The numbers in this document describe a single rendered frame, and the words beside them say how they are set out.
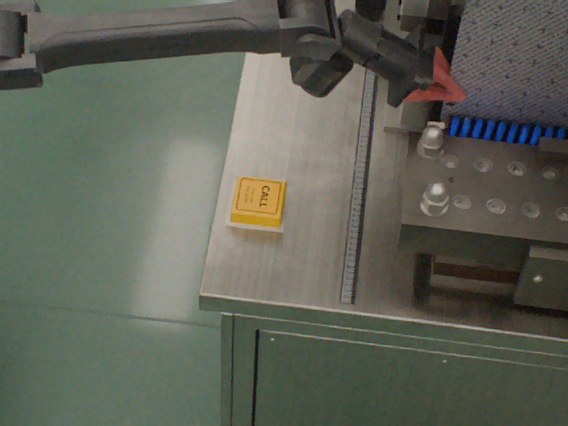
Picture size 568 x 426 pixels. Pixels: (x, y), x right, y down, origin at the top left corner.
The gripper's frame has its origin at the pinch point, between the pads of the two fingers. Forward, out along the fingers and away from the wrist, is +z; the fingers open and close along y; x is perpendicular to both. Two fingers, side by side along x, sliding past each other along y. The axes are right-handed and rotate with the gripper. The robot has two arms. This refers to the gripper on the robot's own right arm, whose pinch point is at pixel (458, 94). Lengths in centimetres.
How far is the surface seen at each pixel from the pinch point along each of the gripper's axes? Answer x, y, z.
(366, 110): -20.5, -10.8, -1.9
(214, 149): -115, -76, 13
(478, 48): 8.4, 0.3, -3.4
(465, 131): -2.1, 3.6, 3.0
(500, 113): 0.7, 0.2, 6.6
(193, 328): -114, -25, 16
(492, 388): -22.8, 25.6, 24.8
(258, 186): -25.3, 8.2, -15.4
